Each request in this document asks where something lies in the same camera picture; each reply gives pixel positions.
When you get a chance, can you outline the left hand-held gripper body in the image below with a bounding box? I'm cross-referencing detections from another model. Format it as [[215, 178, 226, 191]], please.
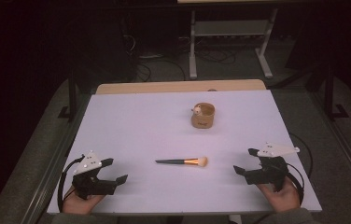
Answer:
[[70, 150, 119, 201]]

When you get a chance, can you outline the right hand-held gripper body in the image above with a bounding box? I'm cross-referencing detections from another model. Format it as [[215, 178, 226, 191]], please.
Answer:
[[245, 142, 301, 192]]

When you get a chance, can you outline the brown cup with animal figure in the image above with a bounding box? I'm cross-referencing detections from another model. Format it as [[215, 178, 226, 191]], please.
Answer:
[[190, 102, 216, 130]]

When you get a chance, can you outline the black makeup brush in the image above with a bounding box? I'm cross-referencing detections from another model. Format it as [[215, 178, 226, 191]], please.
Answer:
[[155, 156, 209, 168]]

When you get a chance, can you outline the person's left hand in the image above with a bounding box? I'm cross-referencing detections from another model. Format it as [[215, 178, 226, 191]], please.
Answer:
[[62, 186, 105, 216]]

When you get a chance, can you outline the person's right hand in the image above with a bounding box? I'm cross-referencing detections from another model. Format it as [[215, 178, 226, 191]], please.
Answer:
[[256, 177, 302, 214]]

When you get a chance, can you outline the black metal stand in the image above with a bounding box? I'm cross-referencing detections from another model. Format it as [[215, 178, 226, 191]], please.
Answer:
[[306, 65, 351, 121], [57, 68, 80, 121]]

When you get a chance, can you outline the wooden table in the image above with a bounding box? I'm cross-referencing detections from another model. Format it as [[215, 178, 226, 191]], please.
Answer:
[[95, 78, 267, 95]]

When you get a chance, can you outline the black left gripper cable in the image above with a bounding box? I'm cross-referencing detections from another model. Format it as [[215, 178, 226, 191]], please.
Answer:
[[57, 154, 86, 213]]

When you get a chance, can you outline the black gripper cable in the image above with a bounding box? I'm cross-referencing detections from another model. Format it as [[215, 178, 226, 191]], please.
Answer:
[[285, 133, 315, 207], [57, 154, 86, 213]]

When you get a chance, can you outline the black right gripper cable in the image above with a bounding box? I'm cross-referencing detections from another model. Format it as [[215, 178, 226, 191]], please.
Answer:
[[285, 133, 315, 207]]

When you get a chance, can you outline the black floor cable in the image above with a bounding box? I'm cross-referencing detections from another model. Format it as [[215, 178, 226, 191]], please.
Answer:
[[195, 46, 237, 65], [135, 57, 187, 82]]

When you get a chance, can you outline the white metal stand frame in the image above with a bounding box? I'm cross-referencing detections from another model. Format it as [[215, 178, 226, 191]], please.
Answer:
[[188, 7, 279, 80]]

